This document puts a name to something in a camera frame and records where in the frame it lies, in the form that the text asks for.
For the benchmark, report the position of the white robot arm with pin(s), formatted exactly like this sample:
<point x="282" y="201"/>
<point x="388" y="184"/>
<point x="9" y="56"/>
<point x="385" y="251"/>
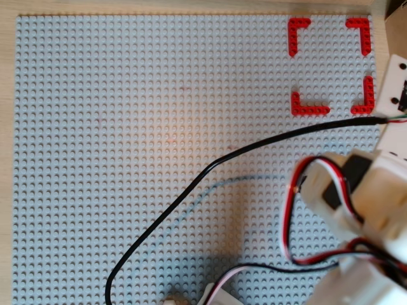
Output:
<point x="381" y="206"/>

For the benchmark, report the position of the grey Lego baseplate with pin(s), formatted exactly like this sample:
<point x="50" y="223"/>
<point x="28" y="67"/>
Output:
<point x="127" y="95"/>

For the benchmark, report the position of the red L-shaped Lego bracket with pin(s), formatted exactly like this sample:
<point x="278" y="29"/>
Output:
<point x="293" y="35"/>
<point x="310" y="110"/>
<point x="369" y="98"/>
<point x="366" y="35"/>

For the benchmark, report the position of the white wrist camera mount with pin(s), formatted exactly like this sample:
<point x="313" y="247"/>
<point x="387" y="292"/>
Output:
<point x="391" y="82"/>

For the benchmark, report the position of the cardboard box back wall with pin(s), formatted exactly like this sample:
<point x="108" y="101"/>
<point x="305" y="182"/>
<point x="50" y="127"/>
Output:
<point x="399" y="38"/>

